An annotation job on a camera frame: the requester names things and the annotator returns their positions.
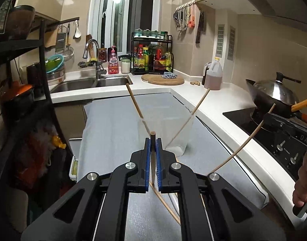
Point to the row of condiment bottles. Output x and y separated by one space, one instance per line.
143 57

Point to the hanging cleaver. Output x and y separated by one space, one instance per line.
199 30

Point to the black cooktop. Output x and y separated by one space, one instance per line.
243 120

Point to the dark keypad device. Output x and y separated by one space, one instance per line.
2 12

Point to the red refill pouch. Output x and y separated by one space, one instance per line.
113 60

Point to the steel sink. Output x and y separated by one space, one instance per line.
75 84

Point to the black wok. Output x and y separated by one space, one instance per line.
263 100

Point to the green plastic basin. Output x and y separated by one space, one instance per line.
54 64

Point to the red chili jar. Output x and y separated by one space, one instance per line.
102 54

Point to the white ladle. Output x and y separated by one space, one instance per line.
77 32

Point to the round wooden cutting board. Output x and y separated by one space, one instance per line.
163 80

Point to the hanging wooden board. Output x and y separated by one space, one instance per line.
51 39

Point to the steel grater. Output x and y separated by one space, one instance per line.
61 41

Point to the orange peeler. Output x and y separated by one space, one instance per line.
191 22

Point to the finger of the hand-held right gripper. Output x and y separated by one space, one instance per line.
270 120

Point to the yellow toy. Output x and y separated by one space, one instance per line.
58 142

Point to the wooden utensils bundle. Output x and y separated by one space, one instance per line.
91 47

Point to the black spice rack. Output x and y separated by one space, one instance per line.
133 55

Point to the steel pot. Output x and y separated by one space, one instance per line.
56 77

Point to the ginger piece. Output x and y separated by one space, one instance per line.
195 82

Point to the red bag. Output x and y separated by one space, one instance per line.
33 160

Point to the grey table mat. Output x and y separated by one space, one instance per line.
113 130

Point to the dark bowl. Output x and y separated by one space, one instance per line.
20 22

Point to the steel strainer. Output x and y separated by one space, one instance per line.
68 54

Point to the clear plastic utensil holder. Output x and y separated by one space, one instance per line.
184 140

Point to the blue patterned cloth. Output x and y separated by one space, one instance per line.
169 75

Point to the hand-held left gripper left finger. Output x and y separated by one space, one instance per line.
148 165

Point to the pot with orange lid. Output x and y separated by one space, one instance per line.
17 93

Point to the window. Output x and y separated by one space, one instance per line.
123 12

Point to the row of spice jars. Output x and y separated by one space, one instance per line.
145 33

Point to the wall hook rail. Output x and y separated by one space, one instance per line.
184 4

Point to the clear oil jug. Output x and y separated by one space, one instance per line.
215 77

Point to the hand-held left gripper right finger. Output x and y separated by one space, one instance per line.
159 165

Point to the steel faucet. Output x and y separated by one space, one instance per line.
97 62

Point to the black shelf rack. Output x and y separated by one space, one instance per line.
41 55

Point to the person's right hand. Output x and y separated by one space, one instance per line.
304 185

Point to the wall vent grille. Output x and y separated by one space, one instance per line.
220 40

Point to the hanging steel kitchen tools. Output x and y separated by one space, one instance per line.
181 20

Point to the white jar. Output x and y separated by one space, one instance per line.
125 66

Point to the steel wok lid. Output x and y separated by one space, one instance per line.
276 87

